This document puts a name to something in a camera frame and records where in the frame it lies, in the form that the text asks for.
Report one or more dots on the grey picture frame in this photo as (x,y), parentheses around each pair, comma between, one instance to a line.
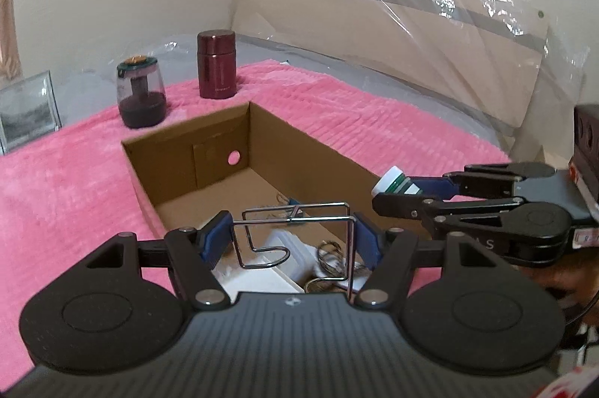
(23,117)

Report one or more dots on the plastic-wrapped headboard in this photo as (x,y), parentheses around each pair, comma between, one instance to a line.
(374,51)

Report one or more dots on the glass jar with dark contents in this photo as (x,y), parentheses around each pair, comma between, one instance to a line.
(140,108)

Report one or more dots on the metal spring coil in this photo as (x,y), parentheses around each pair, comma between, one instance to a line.
(330,260)

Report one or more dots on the white square night light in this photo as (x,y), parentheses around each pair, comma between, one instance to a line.
(252,281)

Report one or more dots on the brown cardboard box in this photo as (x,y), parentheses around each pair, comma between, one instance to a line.
(299,145)

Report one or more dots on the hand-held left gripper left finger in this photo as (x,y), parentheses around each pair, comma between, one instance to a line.
(217,234)

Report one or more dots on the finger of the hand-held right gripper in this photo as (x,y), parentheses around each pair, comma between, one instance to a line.
(430,186)
(402,206)

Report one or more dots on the green white small bottle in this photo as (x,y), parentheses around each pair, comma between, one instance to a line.
(393,182)

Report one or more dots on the person's right hand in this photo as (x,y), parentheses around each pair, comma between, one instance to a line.
(580,285)

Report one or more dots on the maroon metal container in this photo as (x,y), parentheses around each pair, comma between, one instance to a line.
(215,65)

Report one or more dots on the person's right forearm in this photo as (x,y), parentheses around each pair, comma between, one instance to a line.
(575,388)

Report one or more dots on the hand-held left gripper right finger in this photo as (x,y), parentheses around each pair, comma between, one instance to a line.
(367,239)

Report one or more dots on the pink ribbed blanket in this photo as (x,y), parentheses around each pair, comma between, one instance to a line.
(70,192)

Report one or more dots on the blue binder clip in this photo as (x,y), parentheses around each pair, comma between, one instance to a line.
(294,211)

